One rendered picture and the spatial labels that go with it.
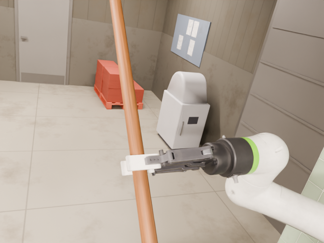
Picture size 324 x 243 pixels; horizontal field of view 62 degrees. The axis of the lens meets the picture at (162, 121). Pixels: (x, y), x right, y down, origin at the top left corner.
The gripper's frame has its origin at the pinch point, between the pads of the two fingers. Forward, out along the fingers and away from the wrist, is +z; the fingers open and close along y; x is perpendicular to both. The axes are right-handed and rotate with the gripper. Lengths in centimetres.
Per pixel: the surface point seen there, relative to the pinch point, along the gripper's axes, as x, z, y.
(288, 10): 197, -258, 107
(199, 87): 185, -228, 273
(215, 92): 184, -266, 284
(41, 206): 31, 13, 286
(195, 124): 134, -228, 309
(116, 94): 262, -140, 444
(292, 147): 44, -253, 165
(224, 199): 5, -216, 266
